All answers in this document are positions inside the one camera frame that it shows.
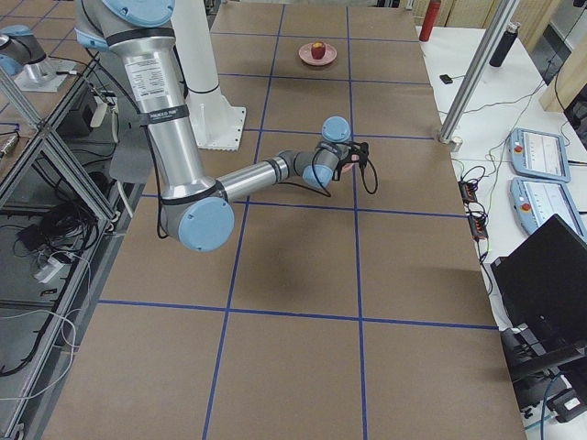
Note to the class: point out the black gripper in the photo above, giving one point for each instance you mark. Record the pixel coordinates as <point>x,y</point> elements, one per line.
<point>347,161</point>

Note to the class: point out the red apple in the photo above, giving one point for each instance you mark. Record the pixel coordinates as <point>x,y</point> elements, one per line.
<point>318,50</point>

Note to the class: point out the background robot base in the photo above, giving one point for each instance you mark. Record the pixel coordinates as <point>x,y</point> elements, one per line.
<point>23,59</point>

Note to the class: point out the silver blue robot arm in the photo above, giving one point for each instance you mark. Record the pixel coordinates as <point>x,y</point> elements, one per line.
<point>166,50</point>

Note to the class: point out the pink plate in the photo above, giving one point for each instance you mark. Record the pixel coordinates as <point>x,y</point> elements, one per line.
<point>305,55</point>

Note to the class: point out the small black device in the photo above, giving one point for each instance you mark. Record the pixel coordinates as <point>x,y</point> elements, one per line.
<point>446,79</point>

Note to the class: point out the black orange usb hub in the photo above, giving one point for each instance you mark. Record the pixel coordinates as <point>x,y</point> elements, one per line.
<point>467,192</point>

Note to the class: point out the red water bottle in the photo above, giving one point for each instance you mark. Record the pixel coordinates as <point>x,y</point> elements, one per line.
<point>429,20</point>

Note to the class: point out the upper teach pendant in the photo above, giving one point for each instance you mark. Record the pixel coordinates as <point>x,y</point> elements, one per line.
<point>539,155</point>

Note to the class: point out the teach pendant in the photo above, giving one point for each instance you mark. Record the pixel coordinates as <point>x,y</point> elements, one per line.
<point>535,201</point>
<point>539,155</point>

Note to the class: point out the lower teach pendant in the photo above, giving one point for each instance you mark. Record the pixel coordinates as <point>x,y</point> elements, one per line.
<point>535,201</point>

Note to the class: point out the black water bottle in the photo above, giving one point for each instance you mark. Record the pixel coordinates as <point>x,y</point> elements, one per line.
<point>505,44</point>

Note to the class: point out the black laptop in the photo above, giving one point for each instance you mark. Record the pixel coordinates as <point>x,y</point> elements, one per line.
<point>545,279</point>

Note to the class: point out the black monitor stand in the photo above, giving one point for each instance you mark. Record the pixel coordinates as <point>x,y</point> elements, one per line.
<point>545,368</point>

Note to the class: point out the white power adapter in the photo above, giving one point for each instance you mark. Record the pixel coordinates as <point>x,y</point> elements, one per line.
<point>47,272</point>

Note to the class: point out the black power brick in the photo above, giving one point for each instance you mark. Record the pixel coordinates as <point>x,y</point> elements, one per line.
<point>31,237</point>

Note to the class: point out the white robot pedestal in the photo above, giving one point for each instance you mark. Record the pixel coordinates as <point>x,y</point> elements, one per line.
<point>216,123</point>

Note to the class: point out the aluminium frame post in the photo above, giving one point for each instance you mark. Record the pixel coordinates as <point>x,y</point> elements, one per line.
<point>502,17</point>

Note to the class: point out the aluminium frame cart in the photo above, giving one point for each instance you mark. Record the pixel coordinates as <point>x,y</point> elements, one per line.
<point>55,173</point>

